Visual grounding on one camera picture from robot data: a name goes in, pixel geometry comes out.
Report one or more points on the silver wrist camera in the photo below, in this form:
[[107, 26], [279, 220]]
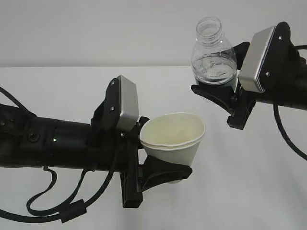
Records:
[[119, 110], [249, 76]]

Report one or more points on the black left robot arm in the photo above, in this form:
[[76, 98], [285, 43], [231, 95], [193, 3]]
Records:
[[31, 141]]

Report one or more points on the clear water bottle green label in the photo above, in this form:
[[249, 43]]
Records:
[[213, 59]]

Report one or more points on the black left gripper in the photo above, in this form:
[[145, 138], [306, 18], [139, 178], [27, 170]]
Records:
[[137, 178]]

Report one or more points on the white paper cup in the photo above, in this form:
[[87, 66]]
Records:
[[174, 138]]

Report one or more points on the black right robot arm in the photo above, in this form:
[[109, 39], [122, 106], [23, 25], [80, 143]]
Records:
[[271, 71]]

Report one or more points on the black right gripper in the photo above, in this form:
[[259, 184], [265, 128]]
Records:
[[233, 98]]

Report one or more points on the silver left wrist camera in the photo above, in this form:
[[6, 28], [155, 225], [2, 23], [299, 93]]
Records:
[[119, 110]]

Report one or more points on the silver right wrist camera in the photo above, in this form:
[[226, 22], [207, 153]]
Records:
[[249, 76]]

